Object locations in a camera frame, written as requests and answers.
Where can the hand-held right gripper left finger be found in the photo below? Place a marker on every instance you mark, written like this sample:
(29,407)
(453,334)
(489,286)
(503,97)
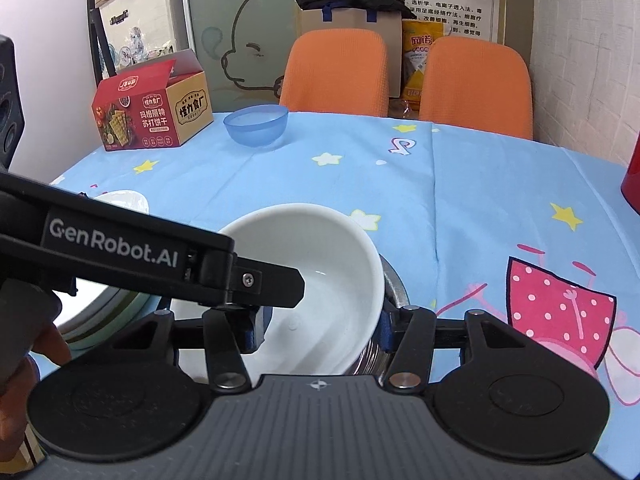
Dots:
(257,327)

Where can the white plate with flower print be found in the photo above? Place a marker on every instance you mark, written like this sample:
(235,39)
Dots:
(125,202)

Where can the person's left hand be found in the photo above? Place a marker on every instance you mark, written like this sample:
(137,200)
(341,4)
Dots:
(20,410)

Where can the red cracker box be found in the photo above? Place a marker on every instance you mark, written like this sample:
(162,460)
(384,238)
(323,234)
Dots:
(145,110)

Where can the black curved metal frame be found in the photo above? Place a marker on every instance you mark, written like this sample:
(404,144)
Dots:
(97,25)

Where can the orange chair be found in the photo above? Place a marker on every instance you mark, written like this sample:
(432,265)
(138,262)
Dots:
(477,85)
(335,75)

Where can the red thermos jug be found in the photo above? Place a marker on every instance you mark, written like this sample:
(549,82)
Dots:
(632,175)

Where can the blue cartoon printed tablecloth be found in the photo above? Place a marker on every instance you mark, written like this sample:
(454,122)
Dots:
(475,200)

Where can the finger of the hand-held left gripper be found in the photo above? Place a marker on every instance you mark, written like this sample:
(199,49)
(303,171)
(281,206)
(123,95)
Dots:
(270,282)

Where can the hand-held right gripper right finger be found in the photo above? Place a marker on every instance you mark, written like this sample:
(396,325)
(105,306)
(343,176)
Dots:
(386,331)

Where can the yellow packet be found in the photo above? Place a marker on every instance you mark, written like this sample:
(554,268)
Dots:
(417,55)

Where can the steel bowl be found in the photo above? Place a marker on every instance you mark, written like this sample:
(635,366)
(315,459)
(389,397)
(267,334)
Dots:
(392,280)

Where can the blue plastic bowl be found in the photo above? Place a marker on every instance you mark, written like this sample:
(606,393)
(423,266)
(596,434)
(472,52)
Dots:
(256,125)

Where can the white bowl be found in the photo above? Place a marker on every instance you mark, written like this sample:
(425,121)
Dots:
(325,240)

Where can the green plate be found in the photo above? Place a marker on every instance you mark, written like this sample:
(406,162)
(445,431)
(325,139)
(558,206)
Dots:
(120,332)

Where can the white plate with patterned rim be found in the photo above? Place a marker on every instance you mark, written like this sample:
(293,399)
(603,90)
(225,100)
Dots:
(127,317)

